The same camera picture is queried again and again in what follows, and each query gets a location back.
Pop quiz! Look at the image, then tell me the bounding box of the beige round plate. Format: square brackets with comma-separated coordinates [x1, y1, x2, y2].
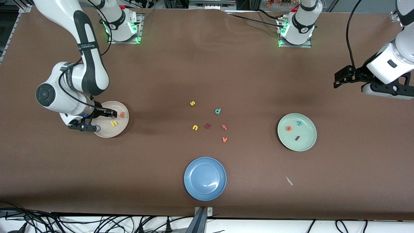
[92, 101, 130, 139]

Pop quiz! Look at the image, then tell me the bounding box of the pale green round plate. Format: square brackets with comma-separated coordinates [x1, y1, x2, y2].
[277, 113, 317, 152]

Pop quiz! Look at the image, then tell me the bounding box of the brown table cover sheet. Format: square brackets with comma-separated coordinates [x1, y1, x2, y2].
[0, 6, 414, 221]

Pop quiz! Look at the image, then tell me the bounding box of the blue round plate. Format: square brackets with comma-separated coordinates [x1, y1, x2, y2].
[184, 157, 227, 201]

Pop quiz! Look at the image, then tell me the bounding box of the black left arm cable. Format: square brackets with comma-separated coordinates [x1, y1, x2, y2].
[346, 0, 364, 70]

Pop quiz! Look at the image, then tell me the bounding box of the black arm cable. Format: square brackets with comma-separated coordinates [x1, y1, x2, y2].
[346, 0, 364, 70]
[58, 0, 113, 109]

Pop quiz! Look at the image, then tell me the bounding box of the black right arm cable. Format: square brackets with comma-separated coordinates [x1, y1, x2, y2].
[58, 0, 113, 109]

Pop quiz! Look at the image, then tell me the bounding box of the black base supply cable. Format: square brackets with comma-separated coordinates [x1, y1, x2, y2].
[257, 9, 285, 20]
[230, 14, 281, 28]

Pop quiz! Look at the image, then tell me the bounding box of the metal front camera mount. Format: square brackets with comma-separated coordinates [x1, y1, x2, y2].
[186, 206, 214, 233]

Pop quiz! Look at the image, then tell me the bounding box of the aluminium frame profile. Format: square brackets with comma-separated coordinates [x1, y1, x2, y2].
[189, 0, 237, 10]

